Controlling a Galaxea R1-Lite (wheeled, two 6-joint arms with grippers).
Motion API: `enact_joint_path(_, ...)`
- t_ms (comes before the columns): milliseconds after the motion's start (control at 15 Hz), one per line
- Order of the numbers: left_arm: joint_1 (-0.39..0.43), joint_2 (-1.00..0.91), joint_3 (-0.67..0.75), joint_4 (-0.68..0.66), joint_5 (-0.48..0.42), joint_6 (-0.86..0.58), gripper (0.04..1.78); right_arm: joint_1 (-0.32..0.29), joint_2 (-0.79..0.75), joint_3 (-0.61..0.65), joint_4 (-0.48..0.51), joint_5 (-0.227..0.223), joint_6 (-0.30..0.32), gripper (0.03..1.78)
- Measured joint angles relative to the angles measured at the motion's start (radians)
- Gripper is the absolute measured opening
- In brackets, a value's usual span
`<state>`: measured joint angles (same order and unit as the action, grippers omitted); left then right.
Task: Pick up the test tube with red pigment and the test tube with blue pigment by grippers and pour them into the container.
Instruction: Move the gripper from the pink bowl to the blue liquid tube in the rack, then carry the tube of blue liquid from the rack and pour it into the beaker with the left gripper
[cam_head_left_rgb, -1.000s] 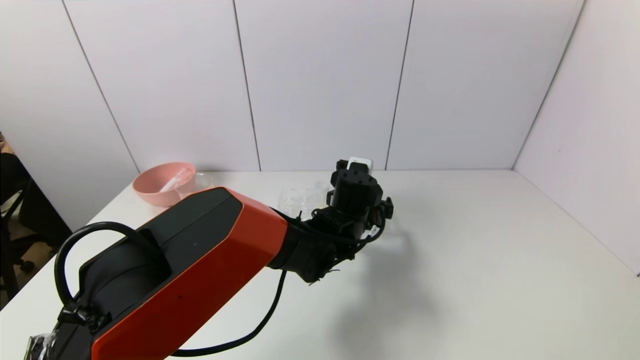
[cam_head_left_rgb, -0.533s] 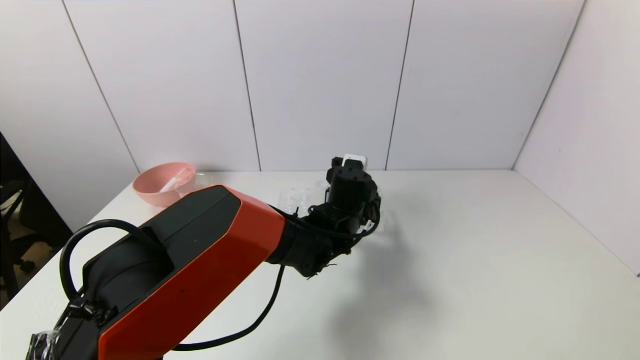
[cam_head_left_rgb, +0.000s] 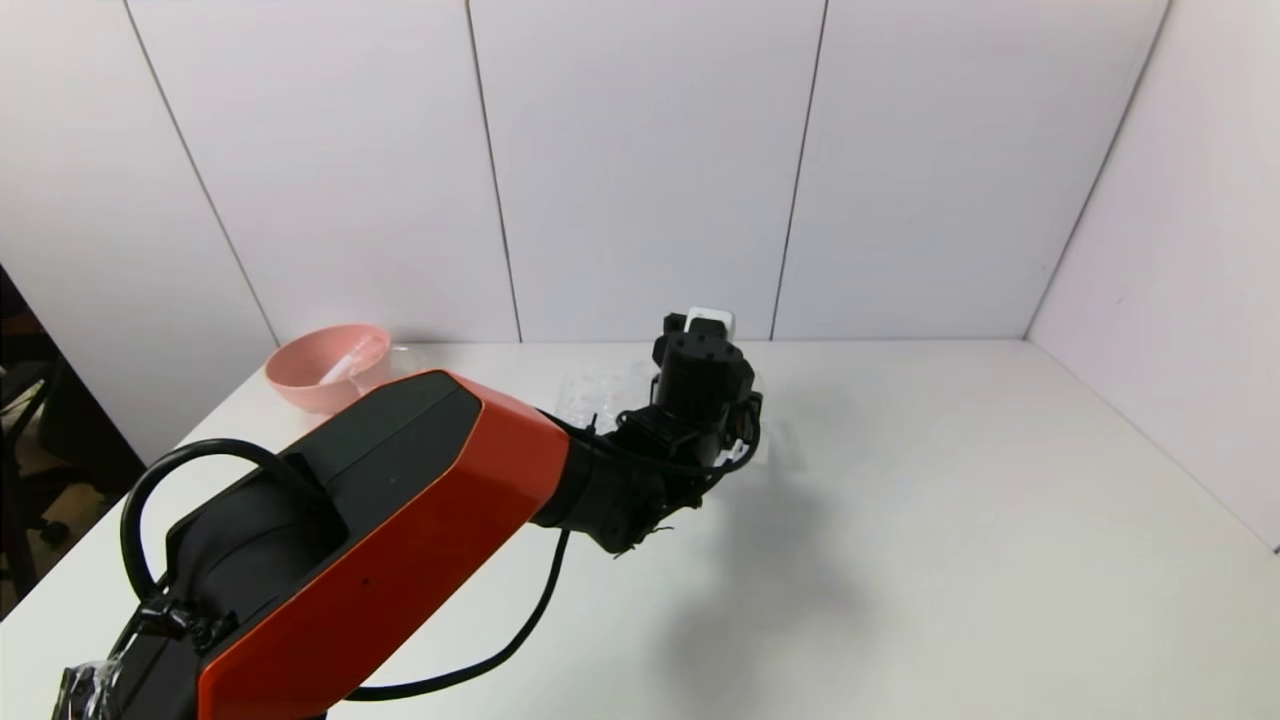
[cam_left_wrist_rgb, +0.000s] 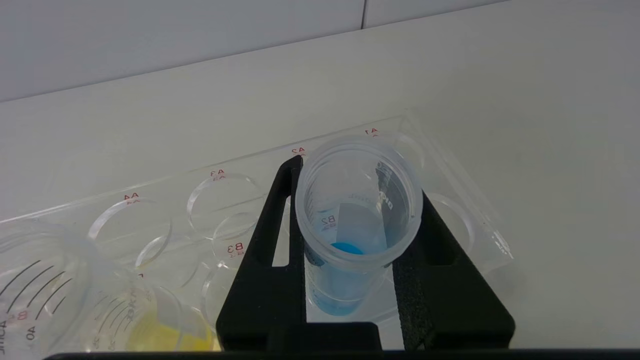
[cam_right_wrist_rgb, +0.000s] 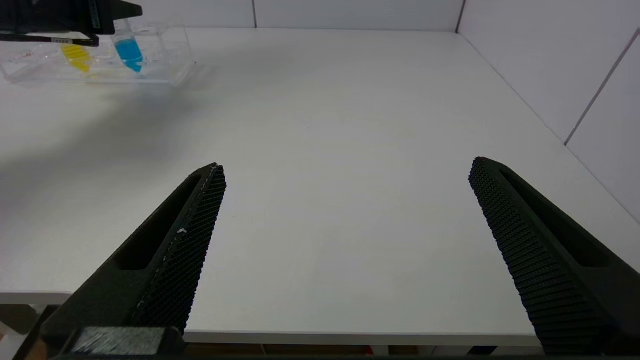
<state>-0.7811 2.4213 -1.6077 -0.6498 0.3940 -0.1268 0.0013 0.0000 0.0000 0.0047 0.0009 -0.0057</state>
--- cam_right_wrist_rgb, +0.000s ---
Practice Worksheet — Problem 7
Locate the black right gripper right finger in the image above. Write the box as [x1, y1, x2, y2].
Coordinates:
[468, 157, 640, 352]

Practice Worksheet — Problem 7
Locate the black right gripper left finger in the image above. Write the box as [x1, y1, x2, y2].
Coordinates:
[41, 163, 227, 347]

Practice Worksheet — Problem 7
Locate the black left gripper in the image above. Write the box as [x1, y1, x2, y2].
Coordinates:
[0, 0, 144, 48]

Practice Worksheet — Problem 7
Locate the test tube with blue pigment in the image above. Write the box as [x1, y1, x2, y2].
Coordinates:
[111, 20, 146, 74]

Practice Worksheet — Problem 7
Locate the test tube with yellow pigment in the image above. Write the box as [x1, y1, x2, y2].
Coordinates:
[59, 44, 93, 74]

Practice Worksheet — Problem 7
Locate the clear acrylic test tube rack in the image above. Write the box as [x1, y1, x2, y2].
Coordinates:
[0, 22, 196, 86]

